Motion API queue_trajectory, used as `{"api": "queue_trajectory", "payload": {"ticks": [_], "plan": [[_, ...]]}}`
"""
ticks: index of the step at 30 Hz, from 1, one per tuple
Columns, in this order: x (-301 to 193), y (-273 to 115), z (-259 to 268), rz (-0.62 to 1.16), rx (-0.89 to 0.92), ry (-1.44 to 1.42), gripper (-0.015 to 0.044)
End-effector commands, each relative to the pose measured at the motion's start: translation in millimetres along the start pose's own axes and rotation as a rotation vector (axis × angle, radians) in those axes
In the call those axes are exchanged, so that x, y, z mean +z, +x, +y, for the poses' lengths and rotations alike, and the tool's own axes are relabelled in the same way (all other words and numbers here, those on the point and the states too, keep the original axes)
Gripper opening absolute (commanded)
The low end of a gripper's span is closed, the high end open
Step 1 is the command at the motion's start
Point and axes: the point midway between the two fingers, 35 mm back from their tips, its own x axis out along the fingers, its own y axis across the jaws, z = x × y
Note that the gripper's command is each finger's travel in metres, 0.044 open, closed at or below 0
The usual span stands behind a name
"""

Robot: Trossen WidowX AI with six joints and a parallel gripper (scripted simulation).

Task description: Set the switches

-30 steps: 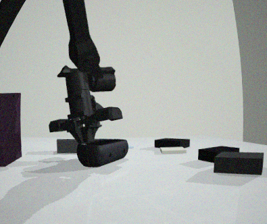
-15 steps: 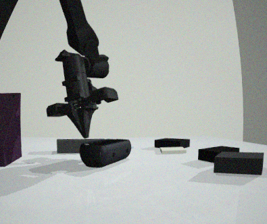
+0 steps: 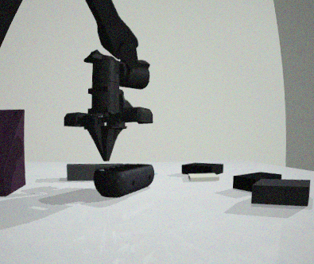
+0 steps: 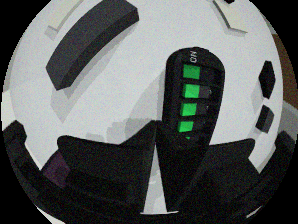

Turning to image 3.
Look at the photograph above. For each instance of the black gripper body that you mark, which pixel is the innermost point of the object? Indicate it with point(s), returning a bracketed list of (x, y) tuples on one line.
[(105, 101)]

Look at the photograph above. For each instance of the dark grey switch controller unit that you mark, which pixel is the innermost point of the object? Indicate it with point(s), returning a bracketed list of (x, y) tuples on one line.
[(119, 180)]

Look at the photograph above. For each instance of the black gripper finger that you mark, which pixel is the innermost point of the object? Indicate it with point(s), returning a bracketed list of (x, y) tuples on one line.
[(109, 135), (95, 132)]

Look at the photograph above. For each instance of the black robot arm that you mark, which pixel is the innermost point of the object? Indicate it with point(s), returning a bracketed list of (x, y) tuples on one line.
[(115, 36)]

